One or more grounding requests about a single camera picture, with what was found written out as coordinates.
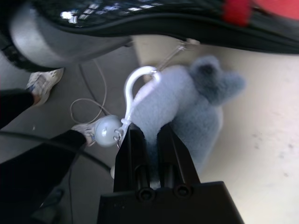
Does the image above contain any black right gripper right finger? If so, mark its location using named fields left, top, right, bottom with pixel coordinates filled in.
left=156, top=123, right=202, bottom=189

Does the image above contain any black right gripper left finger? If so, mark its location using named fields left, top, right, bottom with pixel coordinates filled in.
left=113, top=123, right=150, bottom=194

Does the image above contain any grey plush keychain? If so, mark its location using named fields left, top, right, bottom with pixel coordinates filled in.
left=94, top=55, right=246, bottom=187

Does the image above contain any red black paddle case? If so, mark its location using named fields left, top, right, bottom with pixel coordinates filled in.
left=30, top=0, right=299, bottom=56

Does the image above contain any white perforated shoe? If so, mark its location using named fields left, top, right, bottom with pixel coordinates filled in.
left=25, top=67, right=65, bottom=106
left=71, top=122, right=99, bottom=147

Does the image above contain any black trouser leg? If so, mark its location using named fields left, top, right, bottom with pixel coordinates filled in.
left=0, top=90, right=36, bottom=129
left=0, top=129, right=87, bottom=224

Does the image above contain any silver right robot leg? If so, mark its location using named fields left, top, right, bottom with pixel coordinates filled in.
left=0, top=0, right=134, bottom=73

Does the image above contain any white floor cable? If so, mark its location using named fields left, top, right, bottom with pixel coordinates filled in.
left=69, top=58, right=108, bottom=125

